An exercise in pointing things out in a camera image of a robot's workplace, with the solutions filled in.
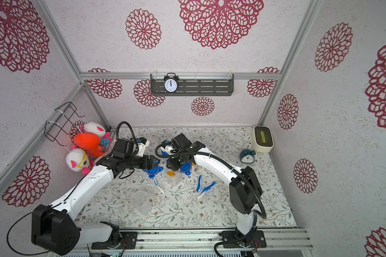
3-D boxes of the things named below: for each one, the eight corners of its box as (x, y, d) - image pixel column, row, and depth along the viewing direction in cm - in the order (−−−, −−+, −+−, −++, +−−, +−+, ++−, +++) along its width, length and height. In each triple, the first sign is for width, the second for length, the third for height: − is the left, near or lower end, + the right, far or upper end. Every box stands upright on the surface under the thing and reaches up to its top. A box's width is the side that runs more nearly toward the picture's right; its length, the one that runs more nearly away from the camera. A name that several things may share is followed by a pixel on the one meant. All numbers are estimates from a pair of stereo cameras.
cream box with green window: (253, 153, 108) (257, 147, 103) (247, 132, 121) (250, 125, 115) (274, 153, 108) (278, 147, 103) (265, 132, 121) (268, 125, 115)
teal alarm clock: (240, 163, 103) (243, 156, 96) (238, 155, 107) (241, 147, 100) (252, 163, 103) (256, 156, 96) (250, 155, 107) (254, 147, 100)
